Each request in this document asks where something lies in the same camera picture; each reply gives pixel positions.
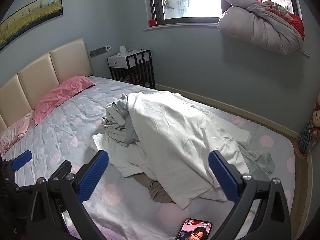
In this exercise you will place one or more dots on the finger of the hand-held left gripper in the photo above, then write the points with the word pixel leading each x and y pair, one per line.
pixel 22 158
pixel 61 170

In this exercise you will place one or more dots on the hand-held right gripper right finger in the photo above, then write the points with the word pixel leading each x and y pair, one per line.
pixel 223 177

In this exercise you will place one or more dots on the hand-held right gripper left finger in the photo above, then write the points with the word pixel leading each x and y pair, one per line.
pixel 92 177

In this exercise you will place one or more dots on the smartphone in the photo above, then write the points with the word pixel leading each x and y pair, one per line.
pixel 195 230

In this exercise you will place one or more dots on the white jar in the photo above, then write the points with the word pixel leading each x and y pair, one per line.
pixel 122 50

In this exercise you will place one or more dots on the grey duvet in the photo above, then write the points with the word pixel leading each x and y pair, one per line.
pixel 255 27

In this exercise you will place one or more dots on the white wrinkled garment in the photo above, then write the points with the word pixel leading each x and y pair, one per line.
pixel 180 142

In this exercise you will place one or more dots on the grey-green garment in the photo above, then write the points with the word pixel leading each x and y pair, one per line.
pixel 260 165

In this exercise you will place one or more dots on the landscape painting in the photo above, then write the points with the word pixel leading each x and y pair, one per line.
pixel 30 17

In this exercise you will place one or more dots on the beige padded headboard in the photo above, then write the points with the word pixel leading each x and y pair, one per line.
pixel 67 62

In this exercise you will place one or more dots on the red blanket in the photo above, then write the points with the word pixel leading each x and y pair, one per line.
pixel 295 22

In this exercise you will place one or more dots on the pink-dotted bedsheet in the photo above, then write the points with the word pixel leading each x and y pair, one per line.
pixel 75 120

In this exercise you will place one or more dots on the wall switch panel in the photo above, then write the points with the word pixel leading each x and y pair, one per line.
pixel 97 51

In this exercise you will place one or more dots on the dark-framed window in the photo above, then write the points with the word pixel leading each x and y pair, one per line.
pixel 195 0

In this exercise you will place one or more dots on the white black nightstand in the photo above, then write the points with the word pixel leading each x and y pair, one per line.
pixel 120 61

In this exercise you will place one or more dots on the dark pink pillow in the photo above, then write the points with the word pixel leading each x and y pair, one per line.
pixel 60 92

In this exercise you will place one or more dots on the stuffed toy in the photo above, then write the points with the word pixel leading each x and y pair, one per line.
pixel 316 120

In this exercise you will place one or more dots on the beige bed frame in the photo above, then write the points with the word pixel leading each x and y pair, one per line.
pixel 308 180

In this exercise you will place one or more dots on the light pink pillow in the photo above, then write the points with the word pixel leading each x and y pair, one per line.
pixel 15 130

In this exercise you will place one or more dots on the pile of grey-white clothes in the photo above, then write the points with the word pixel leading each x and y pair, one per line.
pixel 120 120

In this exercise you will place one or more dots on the white window sill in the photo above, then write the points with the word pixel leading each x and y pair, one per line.
pixel 175 26

